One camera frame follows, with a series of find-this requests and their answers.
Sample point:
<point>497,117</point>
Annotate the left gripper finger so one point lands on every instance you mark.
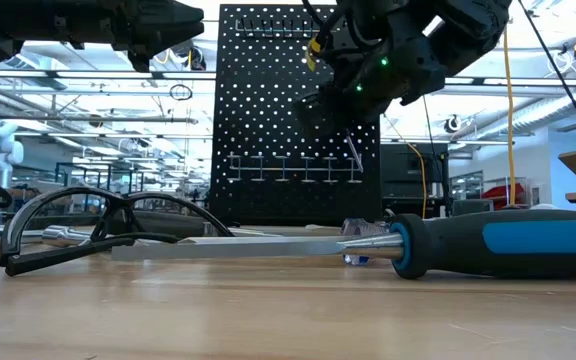
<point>185,14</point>
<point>183,34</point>

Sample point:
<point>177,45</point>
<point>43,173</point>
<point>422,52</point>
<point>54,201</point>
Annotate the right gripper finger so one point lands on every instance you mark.
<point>365,116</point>
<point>318,115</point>

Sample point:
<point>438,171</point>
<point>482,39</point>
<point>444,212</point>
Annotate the black metal pegboard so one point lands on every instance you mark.
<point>268,100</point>

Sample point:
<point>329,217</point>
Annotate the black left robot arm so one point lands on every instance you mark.
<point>8,25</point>

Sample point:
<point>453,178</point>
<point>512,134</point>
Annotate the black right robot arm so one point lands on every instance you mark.
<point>468,25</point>

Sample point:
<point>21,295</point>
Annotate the black cabinet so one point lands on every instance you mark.
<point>403,175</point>

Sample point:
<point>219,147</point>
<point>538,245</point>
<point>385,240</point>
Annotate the clear blue Husky screwdriver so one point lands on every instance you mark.
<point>363,227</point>

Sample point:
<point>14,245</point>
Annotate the red storage bin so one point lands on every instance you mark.
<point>503,195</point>

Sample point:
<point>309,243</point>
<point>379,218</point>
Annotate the white round container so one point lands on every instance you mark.
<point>545,206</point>

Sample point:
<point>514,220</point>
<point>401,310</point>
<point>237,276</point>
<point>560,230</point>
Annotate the silver ratchet extension bar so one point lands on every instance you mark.
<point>63,236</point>

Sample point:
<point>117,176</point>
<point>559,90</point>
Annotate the black safety glasses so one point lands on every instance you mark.
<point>10,250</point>

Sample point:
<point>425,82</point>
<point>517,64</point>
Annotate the silver hook rail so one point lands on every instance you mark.
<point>268,30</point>

